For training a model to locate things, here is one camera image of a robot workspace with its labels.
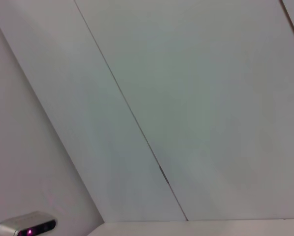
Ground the silver robot head camera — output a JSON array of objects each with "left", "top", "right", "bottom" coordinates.
[{"left": 0, "top": 210, "right": 57, "bottom": 236}]

